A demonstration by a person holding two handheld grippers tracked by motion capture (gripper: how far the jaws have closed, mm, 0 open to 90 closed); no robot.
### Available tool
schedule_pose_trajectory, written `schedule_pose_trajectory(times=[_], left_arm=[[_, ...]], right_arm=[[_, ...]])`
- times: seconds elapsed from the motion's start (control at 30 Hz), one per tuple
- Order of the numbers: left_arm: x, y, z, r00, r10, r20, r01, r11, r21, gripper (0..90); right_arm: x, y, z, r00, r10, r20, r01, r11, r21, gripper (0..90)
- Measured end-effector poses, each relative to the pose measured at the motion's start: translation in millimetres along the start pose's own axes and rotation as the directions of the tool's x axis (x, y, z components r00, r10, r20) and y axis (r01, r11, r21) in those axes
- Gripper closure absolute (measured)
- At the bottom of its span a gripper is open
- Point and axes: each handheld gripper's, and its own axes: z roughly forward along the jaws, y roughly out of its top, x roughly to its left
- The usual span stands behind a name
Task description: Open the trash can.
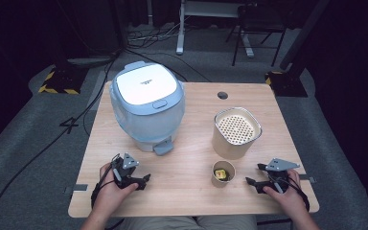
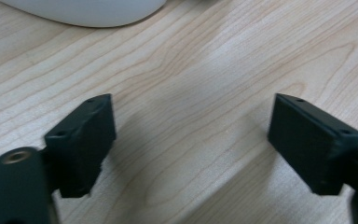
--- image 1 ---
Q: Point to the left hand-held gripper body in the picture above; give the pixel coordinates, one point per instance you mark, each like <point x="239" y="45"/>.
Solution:
<point x="126" y="177"/>

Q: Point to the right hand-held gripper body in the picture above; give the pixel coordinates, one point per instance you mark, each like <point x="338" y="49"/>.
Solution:
<point x="278" y="179"/>

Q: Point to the yellow scrap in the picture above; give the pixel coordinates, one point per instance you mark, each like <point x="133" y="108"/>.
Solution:
<point x="221" y="174"/>

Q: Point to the beige container with perforated strainer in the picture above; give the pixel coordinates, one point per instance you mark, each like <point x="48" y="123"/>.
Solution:
<point x="228" y="147"/>

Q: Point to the small brown paper cup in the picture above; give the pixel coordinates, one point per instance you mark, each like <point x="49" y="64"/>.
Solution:
<point x="215" y="182"/>

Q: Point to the white and blue pedal bin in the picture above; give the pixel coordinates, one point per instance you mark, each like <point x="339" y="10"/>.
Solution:
<point x="147" y="118"/>

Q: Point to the person's right hand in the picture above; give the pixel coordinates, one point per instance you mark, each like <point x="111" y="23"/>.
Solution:
<point x="290" y="199"/>

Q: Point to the person's left hand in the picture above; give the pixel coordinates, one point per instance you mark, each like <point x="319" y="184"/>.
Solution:
<point x="111" y="198"/>

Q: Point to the grey tape piece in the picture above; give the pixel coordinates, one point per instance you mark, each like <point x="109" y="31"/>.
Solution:
<point x="310" y="179"/>
<point x="78" y="188"/>

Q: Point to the black stand with slanted pole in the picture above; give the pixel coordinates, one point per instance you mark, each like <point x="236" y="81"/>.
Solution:
<point x="289" y="81"/>

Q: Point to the black stand base yellow stripes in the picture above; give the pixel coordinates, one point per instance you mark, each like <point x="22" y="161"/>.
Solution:
<point x="62" y="80"/>

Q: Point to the black metal chair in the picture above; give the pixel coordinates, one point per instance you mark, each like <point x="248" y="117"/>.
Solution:
<point x="258" y="22"/>

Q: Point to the white desk frame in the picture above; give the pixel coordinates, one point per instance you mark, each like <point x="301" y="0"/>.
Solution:
<point x="181" y="32"/>

